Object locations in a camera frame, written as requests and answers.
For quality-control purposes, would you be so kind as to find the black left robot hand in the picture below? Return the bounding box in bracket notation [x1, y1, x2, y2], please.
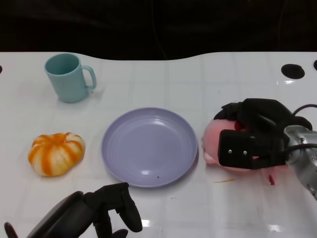
[24, 182, 144, 238]

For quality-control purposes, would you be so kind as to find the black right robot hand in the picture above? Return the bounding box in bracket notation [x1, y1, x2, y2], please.
[214, 98, 313, 171]

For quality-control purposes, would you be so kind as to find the pink plush doll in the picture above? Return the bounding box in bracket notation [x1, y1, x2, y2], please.
[202, 119, 295, 186]

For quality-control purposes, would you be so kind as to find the lilac plastic plate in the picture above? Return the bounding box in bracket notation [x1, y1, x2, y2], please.
[101, 107, 199, 188]

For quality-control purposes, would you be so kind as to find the orange striped pumpkin toy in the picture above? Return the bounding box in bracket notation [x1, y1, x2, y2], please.
[27, 132, 86, 177]

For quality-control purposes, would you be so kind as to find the teal plastic mug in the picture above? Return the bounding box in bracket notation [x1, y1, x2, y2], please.
[44, 53, 97, 104]

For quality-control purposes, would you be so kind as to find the black cloth backdrop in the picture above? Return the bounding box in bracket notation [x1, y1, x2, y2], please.
[0, 0, 317, 61]

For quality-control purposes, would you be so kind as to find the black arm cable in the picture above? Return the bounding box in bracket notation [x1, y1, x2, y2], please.
[282, 104, 317, 156]

